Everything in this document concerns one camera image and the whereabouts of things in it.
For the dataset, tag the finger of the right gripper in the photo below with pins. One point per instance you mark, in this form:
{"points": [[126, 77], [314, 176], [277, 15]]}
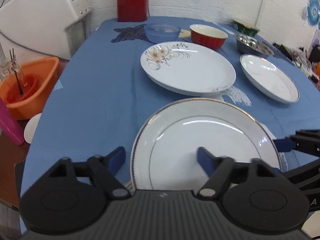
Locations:
{"points": [[284, 145]]}

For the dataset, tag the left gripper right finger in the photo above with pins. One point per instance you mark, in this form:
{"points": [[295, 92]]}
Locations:
{"points": [[219, 170]]}

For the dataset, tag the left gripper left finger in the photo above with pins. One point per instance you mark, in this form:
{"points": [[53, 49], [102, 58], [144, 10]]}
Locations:
{"points": [[103, 171]]}

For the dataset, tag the white plate blue rim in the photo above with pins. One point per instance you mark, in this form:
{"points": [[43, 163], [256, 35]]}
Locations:
{"points": [[164, 154]]}

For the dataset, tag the white plate silver rim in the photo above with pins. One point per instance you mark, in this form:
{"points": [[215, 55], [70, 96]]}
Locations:
{"points": [[269, 79]]}

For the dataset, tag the white floral plate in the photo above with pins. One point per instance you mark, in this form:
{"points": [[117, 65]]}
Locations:
{"points": [[188, 68]]}

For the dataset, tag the stainless steel bowl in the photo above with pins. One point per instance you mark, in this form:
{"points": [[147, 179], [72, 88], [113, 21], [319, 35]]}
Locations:
{"points": [[249, 45]]}

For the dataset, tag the red bowl white inside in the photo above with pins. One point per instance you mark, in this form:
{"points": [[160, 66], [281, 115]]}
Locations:
{"points": [[207, 36]]}

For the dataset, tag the white small dish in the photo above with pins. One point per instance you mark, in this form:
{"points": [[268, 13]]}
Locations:
{"points": [[30, 128]]}

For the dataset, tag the brown side table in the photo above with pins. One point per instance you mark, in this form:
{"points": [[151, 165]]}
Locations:
{"points": [[11, 154]]}

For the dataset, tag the orange plastic basin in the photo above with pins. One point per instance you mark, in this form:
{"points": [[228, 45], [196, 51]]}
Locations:
{"points": [[41, 76]]}

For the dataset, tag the pink bottle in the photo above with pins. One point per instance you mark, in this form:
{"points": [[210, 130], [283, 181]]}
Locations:
{"points": [[10, 126]]}

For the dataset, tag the green patterned bowl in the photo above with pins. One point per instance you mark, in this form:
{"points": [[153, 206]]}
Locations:
{"points": [[245, 28]]}

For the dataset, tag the glass bottle with sticks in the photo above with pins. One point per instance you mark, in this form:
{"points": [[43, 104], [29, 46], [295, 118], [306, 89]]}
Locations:
{"points": [[15, 72]]}

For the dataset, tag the blue paper fan decoration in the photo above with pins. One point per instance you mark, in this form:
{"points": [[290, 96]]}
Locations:
{"points": [[311, 13]]}

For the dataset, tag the blue plastic bowl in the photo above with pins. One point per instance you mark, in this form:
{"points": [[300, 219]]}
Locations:
{"points": [[160, 32]]}

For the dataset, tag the white machine with screen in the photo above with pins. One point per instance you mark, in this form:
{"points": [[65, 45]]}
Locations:
{"points": [[37, 28]]}

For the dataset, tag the red thermos jug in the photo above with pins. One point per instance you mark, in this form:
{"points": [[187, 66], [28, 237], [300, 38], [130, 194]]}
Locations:
{"points": [[132, 10]]}

